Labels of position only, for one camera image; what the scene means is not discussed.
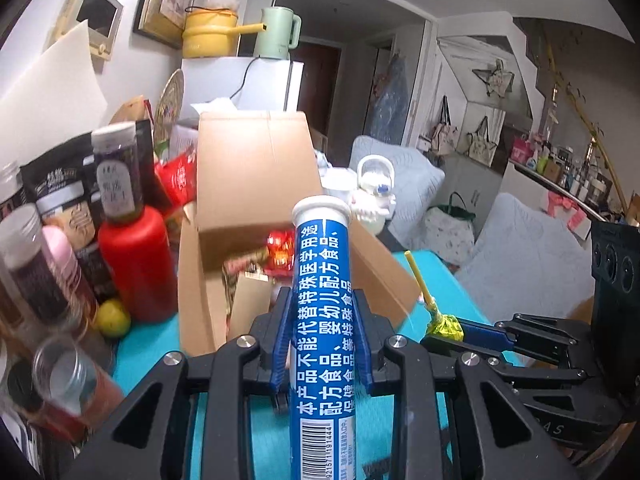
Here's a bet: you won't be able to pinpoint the pink ribbon gift box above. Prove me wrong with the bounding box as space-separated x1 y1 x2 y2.
547 192 591 241

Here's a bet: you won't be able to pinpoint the round woven plate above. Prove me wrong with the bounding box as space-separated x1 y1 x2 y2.
152 69 186 146

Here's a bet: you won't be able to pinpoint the blue wrapped bundle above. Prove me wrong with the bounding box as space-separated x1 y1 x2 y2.
370 50 408 136

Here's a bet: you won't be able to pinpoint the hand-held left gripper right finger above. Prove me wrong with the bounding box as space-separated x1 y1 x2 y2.
350 287 581 480

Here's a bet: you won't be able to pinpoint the red plastic bottle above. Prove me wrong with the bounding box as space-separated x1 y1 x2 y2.
97 205 178 323

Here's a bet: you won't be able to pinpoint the patterned bag dark handles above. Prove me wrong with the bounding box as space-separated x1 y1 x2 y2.
422 192 476 266

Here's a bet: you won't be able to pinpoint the brown door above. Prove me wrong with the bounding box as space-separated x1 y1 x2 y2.
287 42 343 136

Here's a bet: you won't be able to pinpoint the green lollipop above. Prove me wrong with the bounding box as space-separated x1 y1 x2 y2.
404 251 466 341

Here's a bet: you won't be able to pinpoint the green electric kettle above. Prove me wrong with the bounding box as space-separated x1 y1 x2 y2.
252 6 302 61

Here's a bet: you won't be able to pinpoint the brown cardboard box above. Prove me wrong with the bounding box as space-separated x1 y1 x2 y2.
177 110 421 358

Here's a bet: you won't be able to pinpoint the black power cable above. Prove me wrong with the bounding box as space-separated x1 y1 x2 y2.
227 57 261 106

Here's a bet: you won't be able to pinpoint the white stair cabinet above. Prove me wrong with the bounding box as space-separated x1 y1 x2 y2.
435 35 546 161

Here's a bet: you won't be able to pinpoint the blue tablet tube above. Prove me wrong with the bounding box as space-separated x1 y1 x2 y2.
289 196 373 480

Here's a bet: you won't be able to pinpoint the red gold cartoon candy packet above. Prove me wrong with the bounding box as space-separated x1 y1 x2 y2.
267 230 297 281

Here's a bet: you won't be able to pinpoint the star wall decoration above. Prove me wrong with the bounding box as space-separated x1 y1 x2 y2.
472 59 516 101

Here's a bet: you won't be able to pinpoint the gold paper box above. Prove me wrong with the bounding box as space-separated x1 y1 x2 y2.
230 272 274 338

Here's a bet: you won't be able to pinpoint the white mini fridge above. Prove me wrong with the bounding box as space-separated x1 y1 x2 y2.
181 56 305 113

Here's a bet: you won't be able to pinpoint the cluster of clear plastic jars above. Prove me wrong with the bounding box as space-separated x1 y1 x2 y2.
0 121 146 443

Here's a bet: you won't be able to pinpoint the framed picture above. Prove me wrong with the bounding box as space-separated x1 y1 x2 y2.
132 0 206 51

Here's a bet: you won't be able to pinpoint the canvas tote bag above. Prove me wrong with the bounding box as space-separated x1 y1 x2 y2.
467 116 498 166
430 95 458 153

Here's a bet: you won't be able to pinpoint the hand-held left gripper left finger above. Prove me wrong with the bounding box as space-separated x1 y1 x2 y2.
65 287 293 480

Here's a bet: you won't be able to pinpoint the row of shelf bottles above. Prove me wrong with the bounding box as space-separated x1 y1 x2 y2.
510 132 631 221

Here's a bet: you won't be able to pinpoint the white cartoon water jug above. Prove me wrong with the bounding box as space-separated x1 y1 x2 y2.
347 155 398 233

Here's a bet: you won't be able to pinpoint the pink bottle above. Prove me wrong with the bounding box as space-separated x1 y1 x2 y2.
42 225 98 321

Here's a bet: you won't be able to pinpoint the grey covered chair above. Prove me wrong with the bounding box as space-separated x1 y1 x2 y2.
350 135 446 241
457 192 596 321

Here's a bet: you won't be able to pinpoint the yellow green lemon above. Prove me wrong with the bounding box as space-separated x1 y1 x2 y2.
95 299 132 338

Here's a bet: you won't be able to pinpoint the teal bubble mat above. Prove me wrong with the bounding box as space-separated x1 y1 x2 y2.
112 250 496 480

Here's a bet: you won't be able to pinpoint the black stand-up pouch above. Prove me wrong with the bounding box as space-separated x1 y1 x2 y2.
135 120 166 211
20 132 108 241

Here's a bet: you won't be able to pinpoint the white cup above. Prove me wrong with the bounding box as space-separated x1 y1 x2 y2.
320 167 358 206

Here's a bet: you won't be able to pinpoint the yellow enamel pot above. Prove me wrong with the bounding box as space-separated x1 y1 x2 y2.
181 6 268 58

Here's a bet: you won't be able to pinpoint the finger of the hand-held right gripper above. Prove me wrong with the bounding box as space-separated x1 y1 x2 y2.
459 312 593 357
492 355 593 391

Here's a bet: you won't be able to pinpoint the white foam board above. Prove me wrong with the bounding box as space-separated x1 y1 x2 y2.
0 22 108 141

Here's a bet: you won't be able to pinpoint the red snack bag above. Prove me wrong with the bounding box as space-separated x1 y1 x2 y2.
155 145 198 206

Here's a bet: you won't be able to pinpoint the wall intercom panel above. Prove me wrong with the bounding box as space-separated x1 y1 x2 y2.
55 0 125 61

